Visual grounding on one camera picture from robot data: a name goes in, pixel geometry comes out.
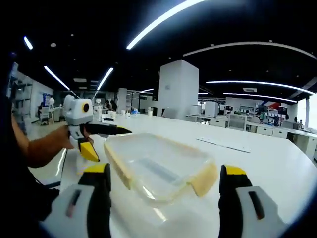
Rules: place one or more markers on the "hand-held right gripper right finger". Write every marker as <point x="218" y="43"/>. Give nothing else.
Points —
<point x="247" y="213"/>

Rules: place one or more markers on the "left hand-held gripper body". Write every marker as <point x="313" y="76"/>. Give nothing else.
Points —
<point x="76" y="111"/>

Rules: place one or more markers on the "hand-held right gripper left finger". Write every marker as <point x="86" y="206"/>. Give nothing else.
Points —
<point x="74" y="213"/>

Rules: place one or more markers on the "clear lid with yellow latches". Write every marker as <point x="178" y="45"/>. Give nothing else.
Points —
<point x="158" y="153"/>

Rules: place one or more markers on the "clear plastic storage box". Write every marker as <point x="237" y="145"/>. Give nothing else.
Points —
<point x="161" y="196"/>

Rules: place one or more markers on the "white box-shaped appliance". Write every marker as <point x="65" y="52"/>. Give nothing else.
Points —
<point x="212" y="109"/>

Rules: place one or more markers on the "person's left hand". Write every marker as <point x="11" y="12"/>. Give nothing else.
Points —
<point x="63" y="138"/>

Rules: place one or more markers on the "white paper cup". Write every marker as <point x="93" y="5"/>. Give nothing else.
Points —
<point x="127" y="116"/>
<point x="150" y="112"/>
<point x="112" y="114"/>

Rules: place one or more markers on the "clear water bottle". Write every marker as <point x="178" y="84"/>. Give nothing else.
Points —
<point x="97" y="111"/>

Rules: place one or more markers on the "short ceiling light strip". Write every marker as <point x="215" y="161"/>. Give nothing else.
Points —
<point x="105" y="78"/>
<point x="57" y="77"/>

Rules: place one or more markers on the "grey office chair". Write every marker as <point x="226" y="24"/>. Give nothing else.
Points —
<point x="237" y="122"/>

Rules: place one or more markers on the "straight ceiling light strip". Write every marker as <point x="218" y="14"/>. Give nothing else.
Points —
<point x="260" y="96"/>
<point x="260" y="83"/>

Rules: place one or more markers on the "long curved ceiling light strip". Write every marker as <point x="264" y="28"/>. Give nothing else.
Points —
<point x="161" y="22"/>

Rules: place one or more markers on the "ceiling air vent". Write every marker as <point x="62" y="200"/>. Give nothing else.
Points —
<point x="250" y="89"/>

